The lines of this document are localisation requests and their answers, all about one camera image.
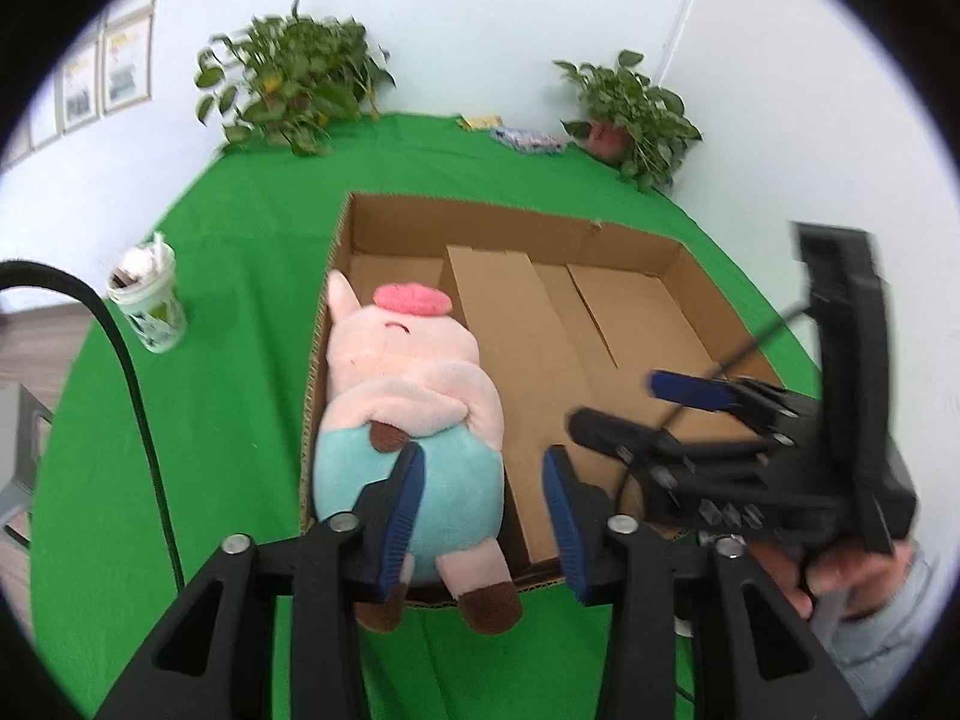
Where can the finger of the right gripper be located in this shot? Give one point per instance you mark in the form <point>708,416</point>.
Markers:
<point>755,404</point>
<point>640,446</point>

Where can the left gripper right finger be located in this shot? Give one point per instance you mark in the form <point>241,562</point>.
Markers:
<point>753,655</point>

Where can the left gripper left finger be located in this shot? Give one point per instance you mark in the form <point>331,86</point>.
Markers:
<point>211,654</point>

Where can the pink pig plush toy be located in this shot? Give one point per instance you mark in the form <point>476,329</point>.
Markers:
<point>402,369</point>

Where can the person's right hand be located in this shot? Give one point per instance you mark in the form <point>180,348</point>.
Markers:
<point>870,580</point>

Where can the large open cardboard box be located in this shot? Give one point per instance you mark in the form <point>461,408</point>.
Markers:
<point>566,313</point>

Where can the right potted plant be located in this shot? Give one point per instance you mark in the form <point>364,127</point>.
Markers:
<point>628,122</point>

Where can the potted plant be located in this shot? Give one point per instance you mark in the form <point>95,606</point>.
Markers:
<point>628,122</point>
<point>284,80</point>

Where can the patterned flat packet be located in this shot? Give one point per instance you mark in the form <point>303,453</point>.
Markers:
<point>527,141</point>

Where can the yellow flat packet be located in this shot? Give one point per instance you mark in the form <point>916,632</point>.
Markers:
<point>477,124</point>

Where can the green patterned cup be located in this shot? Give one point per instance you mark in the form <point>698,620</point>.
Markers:
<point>143,286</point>

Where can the green table cloth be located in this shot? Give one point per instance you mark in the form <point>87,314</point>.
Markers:
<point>252,237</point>

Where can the left potted plant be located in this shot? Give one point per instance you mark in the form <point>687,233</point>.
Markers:
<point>284,80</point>

